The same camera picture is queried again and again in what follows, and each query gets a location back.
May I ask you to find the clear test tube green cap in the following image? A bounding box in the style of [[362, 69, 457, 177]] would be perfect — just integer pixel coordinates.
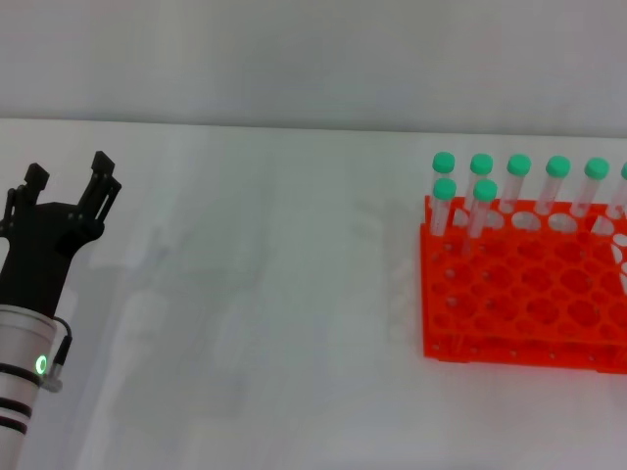
[[534, 155, 572, 216], [570, 157, 611, 219], [498, 154, 533, 215], [428, 178, 458, 239], [459, 178, 499, 257], [604, 164, 627, 221], [430, 151, 458, 182], [468, 153, 495, 183]]

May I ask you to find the orange test tube rack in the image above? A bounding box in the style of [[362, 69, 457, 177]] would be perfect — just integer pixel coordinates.
[[419, 195, 627, 376]]

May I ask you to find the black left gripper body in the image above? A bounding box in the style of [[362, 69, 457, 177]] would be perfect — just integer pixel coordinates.
[[0, 200, 108, 320]]

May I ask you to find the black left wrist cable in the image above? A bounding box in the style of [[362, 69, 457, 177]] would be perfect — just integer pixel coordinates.
[[42, 315, 74, 393]]

